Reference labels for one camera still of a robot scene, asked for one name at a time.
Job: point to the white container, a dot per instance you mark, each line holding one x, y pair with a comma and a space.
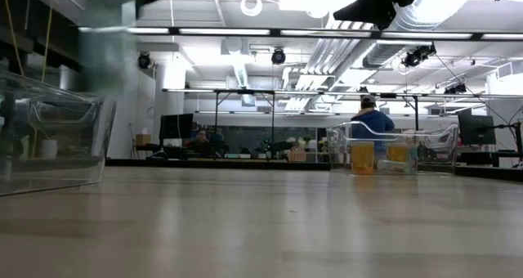
49, 149

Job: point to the black monitor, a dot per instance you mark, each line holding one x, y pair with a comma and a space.
476, 128
175, 126

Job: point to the black background frame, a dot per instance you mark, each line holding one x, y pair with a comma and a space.
245, 92

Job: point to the large orange pill bottle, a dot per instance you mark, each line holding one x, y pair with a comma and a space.
362, 159

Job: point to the overhead bar with light strips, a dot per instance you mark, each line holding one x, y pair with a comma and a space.
274, 32

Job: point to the black table frame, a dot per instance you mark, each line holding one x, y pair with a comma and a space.
204, 162

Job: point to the medium orange pill bottle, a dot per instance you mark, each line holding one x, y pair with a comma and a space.
396, 153

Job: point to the black hanging camera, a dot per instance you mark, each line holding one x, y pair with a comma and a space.
278, 56
418, 55
144, 60

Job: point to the person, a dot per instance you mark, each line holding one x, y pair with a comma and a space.
200, 141
216, 138
372, 120

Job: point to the cardboard box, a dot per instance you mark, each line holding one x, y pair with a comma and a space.
297, 155
143, 140

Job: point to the small clear pill bottle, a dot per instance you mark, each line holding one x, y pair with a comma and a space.
392, 166

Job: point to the clear plastic bin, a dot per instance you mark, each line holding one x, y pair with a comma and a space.
61, 176
441, 147

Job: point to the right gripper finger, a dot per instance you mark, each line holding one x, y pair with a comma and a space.
349, 13

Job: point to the silver ventilation duct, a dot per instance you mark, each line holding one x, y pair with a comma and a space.
392, 51

